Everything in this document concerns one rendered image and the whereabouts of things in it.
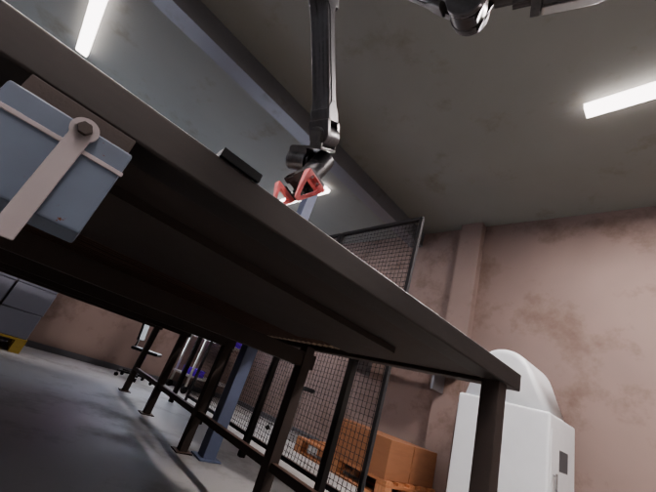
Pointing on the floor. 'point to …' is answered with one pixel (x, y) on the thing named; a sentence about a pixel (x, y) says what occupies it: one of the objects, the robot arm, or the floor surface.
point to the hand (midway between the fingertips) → (285, 201)
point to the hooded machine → (518, 435)
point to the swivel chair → (141, 348)
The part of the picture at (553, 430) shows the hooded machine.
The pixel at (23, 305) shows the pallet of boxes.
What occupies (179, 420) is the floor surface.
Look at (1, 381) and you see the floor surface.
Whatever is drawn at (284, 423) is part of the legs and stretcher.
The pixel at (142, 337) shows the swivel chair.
